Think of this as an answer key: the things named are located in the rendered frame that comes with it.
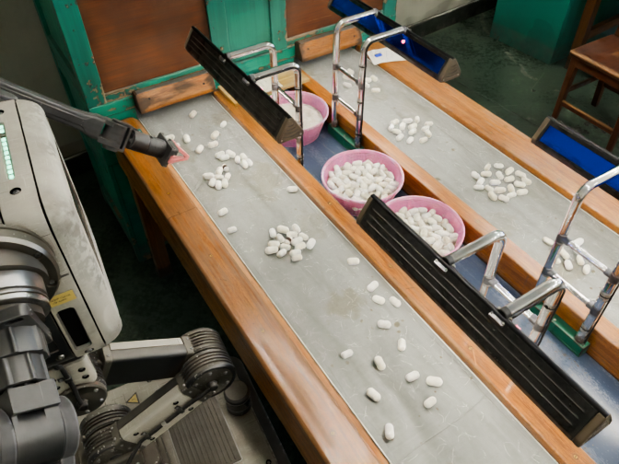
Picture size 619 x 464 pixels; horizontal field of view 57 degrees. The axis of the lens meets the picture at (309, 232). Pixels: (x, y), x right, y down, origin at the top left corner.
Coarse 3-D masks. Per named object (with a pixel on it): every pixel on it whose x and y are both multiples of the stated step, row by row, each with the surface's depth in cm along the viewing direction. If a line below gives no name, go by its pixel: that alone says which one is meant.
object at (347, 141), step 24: (336, 24) 184; (336, 48) 189; (360, 48) 177; (336, 72) 195; (360, 72) 182; (336, 96) 202; (360, 96) 188; (336, 120) 210; (360, 120) 194; (360, 144) 201
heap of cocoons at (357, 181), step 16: (368, 160) 193; (336, 176) 188; (352, 176) 187; (368, 176) 187; (384, 176) 189; (336, 192) 182; (352, 192) 182; (368, 192) 184; (384, 192) 181; (352, 208) 179
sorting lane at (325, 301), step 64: (192, 128) 208; (192, 192) 183; (256, 192) 182; (256, 256) 163; (320, 256) 163; (320, 320) 147; (384, 384) 134; (448, 384) 134; (384, 448) 123; (448, 448) 123; (512, 448) 123
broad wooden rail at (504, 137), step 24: (408, 72) 229; (432, 96) 216; (456, 96) 216; (456, 120) 209; (480, 120) 205; (504, 144) 195; (528, 144) 195; (528, 168) 188; (552, 168) 185; (600, 192) 177; (600, 216) 171
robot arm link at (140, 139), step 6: (132, 132) 162; (138, 132) 163; (132, 138) 161; (138, 138) 161; (144, 138) 163; (132, 144) 161; (138, 144) 162; (144, 144) 163; (138, 150) 164; (144, 150) 164
